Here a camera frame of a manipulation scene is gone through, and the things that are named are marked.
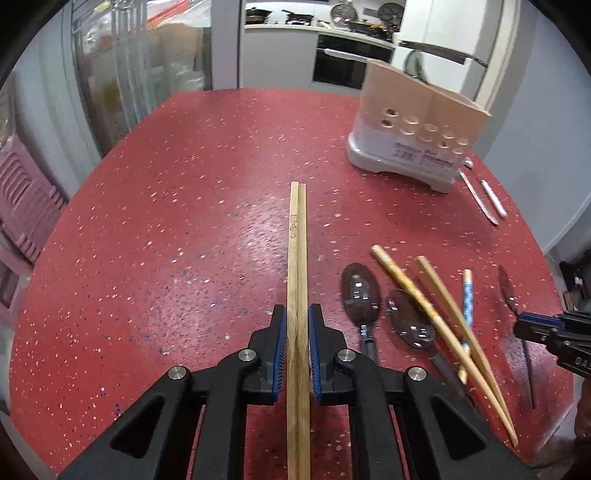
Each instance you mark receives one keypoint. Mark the glass sliding door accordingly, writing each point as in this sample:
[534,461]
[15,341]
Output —
[138,69]

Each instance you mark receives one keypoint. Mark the plain wooden chopstick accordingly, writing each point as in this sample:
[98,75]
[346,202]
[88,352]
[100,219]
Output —
[303,258]
[443,295]

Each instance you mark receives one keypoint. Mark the round metal pan lid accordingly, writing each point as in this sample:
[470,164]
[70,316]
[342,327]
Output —
[342,11]
[390,12]

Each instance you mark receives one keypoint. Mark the black cooking pot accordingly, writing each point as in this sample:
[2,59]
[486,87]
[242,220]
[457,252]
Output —
[298,18]

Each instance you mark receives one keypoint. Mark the blue patterned chopstick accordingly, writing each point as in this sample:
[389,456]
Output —
[467,300]

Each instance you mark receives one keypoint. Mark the white refrigerator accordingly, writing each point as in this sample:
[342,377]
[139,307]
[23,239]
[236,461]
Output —
[452,41]

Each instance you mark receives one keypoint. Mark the stack of pink stools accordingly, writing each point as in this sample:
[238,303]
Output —
[23,194]

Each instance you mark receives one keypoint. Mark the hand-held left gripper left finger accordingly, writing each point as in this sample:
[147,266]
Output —
[278,350]

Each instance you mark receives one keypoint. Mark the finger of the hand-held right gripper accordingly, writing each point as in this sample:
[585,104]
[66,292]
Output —
[535,327]

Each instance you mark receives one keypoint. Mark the silver table knife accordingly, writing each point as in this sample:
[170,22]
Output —
[480,198]

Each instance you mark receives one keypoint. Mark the black wok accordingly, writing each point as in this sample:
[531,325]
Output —
[255,14]

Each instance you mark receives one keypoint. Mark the white kitchen counter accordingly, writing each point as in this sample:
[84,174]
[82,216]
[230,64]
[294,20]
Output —
[277,28]

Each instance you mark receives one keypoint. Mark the black built-in oven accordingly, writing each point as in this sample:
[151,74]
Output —
[346,64]

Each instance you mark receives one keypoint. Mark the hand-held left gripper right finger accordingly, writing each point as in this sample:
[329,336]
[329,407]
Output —
[316,355]

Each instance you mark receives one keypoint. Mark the yellow patterned chopstick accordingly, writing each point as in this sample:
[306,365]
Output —
[406,286]

